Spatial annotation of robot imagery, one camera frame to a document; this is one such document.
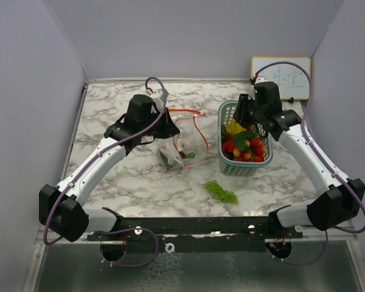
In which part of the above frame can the yellow starfruit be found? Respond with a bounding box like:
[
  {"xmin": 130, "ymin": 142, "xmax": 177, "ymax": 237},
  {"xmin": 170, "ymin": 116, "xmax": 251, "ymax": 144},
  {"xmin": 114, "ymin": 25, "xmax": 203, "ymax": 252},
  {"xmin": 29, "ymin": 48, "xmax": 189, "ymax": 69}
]
[{"xmin": 226, "ymin": 119, "xmax": 246, "ymax": 136}]

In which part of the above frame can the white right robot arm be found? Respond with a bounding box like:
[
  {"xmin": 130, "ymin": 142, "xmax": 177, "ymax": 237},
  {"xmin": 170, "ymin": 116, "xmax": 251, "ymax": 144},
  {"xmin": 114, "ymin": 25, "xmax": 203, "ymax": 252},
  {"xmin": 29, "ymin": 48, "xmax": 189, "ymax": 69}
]
[{"xmin": 234, "ymin": 77, "xmax": 365, "ymax": 238}]

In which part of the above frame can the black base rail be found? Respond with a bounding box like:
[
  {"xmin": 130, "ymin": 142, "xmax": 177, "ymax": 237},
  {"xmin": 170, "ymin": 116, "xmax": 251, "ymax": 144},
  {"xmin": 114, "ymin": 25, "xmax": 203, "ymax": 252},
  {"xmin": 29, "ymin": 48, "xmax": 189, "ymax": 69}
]
[{"xmin": 87, "ymin": 216, "xmax": 302, "ymax": 254}]

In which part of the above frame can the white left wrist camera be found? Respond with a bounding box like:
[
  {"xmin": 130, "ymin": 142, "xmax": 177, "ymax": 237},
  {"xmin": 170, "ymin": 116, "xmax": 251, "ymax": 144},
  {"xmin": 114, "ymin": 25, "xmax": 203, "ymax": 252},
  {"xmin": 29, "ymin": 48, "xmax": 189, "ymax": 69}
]
[{"xmin": 145, "ymin": 89, "xmax": 165, "ymax": 110}]

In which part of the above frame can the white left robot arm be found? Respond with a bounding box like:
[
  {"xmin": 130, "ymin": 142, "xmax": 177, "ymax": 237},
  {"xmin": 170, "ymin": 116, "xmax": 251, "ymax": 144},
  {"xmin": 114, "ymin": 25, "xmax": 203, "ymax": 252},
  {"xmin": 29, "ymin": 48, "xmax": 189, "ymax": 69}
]
[{"xmin": 39, "ymin": 90, "xmax": 179, "ymax": 242}]

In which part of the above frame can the white garlic bulb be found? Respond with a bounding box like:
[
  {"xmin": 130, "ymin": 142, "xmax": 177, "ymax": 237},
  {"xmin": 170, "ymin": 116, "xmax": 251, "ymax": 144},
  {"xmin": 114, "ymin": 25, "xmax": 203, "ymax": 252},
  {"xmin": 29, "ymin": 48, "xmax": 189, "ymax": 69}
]
[{"xmin": 160, "ymin": 138, "xmax": 185, "ymax": 157}]

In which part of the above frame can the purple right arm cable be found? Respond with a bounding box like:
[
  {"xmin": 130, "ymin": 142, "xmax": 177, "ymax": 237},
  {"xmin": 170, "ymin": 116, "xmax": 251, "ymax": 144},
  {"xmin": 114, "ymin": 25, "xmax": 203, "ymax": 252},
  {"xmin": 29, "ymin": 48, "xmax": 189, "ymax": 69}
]
[{"xmin": 254, "ymin": 61, "xmax": 365, "ymax": 265}]

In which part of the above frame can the light blue plastic basket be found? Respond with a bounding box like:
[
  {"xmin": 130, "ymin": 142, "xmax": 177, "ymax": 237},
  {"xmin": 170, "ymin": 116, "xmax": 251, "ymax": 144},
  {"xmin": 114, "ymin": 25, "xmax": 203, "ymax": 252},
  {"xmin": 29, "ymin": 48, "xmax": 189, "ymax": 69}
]
[{"xmin": 217, "ymin": 101, "xmax": 273, "ymax": 176}]

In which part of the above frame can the green grape bunch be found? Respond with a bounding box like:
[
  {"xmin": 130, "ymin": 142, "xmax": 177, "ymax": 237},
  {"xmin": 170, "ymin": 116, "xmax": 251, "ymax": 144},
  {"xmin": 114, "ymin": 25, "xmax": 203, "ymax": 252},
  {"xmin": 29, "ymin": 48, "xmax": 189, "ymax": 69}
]
[{"xmin": 203, "ymin": 180, "xmax": 238, "ymax": 204}]

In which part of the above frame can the clear orange-zip bag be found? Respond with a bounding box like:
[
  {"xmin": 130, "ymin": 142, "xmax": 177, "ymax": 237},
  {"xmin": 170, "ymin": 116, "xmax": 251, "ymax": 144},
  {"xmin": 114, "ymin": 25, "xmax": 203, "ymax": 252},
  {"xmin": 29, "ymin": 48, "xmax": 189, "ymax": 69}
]
[{"xmin": 156, "ymin": 109, "xmax": 209, "ymax": 170}]

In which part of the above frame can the small whiteboard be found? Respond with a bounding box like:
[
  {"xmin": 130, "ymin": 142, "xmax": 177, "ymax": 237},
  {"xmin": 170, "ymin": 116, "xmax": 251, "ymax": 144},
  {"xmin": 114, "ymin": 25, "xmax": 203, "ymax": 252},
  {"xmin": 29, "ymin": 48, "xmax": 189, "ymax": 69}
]
[{"xmin": 251, "ymin": 56, "xmax": 311, "ymax": 100}]

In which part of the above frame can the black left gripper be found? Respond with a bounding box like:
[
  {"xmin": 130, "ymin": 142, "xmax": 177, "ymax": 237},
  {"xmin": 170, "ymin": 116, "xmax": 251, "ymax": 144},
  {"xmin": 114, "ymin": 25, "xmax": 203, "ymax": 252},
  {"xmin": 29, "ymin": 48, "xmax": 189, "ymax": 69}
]
[{"xmin": 140, "ymin": 108, "xmax": 180, "ymax": 139}]

